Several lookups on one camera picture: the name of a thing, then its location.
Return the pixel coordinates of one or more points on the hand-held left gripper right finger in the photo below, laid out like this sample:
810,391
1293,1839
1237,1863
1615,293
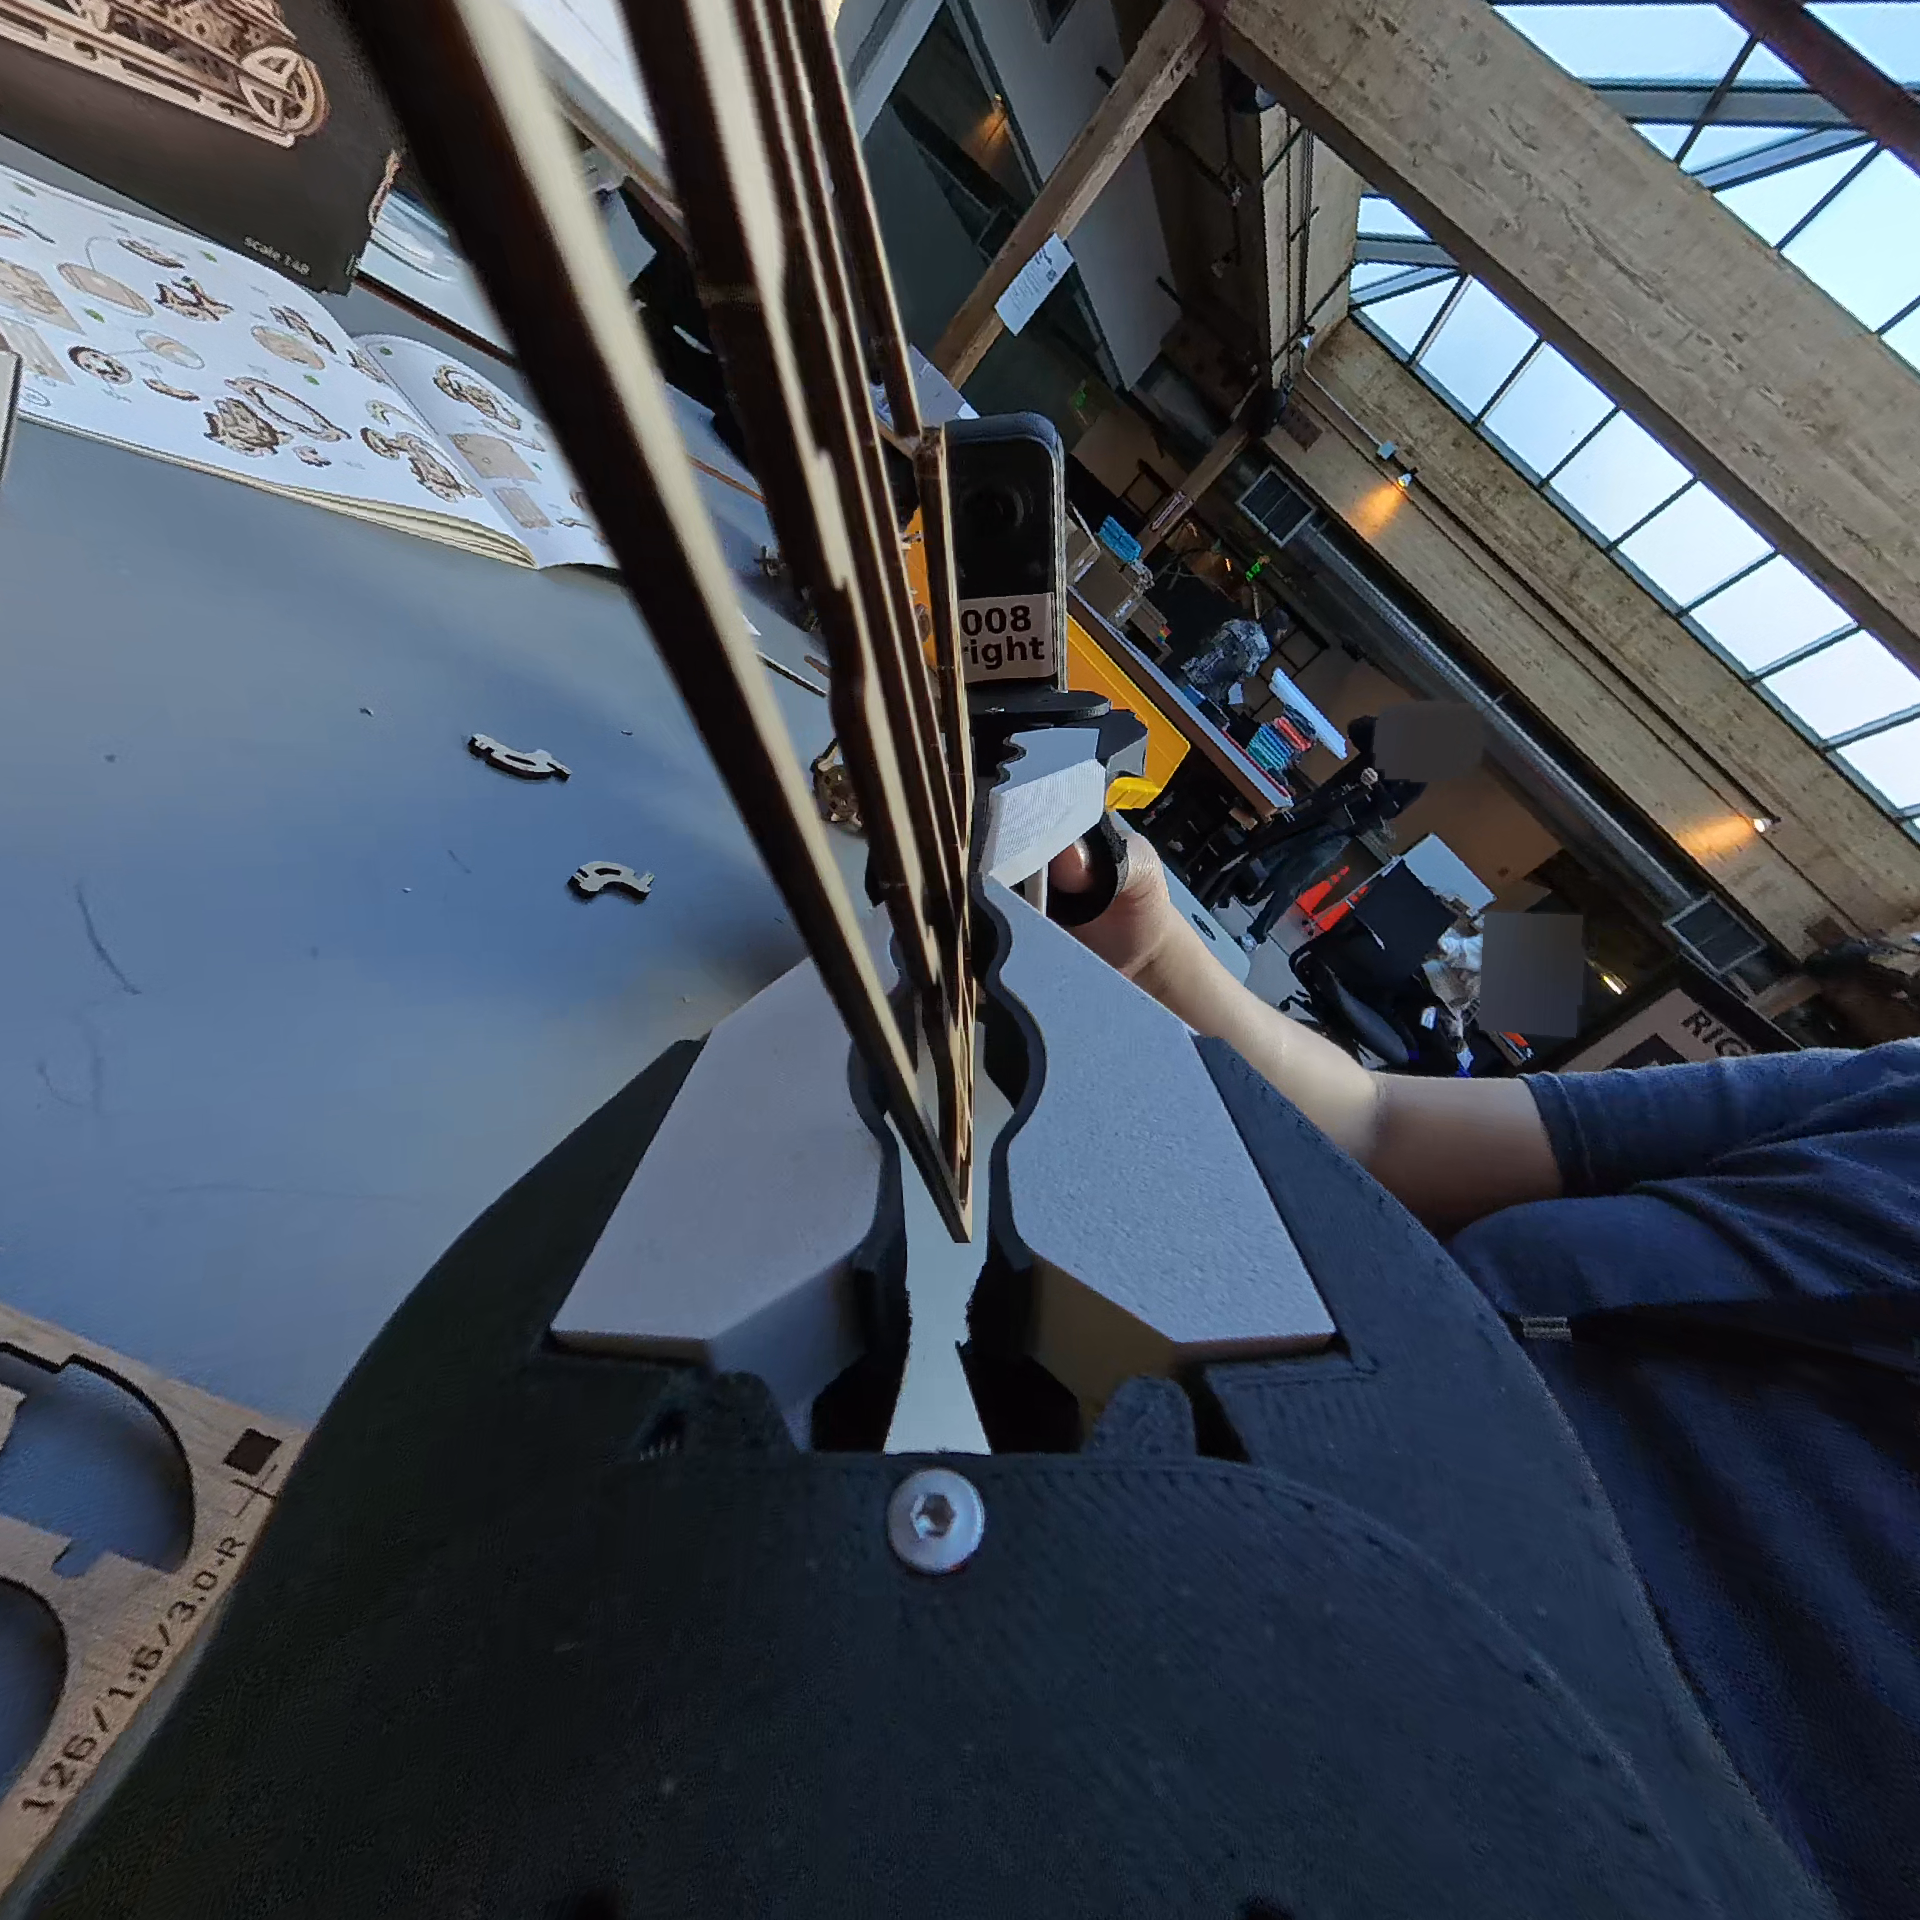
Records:
1171,1201

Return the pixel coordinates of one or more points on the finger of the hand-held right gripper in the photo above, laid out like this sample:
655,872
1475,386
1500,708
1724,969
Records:
1043,819

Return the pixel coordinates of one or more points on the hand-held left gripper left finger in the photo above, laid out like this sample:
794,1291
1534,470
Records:
705,1215

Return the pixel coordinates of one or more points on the laser-cut wooden parts sheet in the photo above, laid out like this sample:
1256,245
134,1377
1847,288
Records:
584,451

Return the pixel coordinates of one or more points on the person's right forearm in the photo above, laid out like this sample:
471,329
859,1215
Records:
1395,1111

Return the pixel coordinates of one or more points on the partly built wooden model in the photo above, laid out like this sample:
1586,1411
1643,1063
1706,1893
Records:
841,795

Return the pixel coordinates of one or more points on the emptied wooden parts sheet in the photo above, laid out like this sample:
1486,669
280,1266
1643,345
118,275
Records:
150,1620

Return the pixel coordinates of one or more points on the black model kit box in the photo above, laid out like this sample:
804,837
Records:
150,172

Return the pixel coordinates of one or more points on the person's right hand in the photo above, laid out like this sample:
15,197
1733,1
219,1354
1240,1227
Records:
1155,914

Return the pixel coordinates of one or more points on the yellow storage bin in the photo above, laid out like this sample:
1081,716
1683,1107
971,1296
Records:
1125,704

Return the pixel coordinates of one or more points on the white paper notice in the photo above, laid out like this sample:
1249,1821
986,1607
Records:
1034,285

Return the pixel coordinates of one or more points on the orange traffic cone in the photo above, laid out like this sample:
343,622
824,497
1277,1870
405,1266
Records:
1328,897

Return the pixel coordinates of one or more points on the small curved wooden piece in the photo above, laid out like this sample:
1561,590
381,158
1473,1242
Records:
525,764
601,884

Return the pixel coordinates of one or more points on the black framed sign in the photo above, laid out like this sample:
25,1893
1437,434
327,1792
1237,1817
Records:
1694,1034

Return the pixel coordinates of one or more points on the white display stand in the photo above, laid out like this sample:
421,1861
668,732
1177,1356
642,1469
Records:
434,285

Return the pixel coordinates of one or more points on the person's navy shirt torso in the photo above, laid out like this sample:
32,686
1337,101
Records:
1724,1500

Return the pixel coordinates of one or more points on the open instruction booklet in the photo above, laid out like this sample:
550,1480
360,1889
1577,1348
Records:
181,345

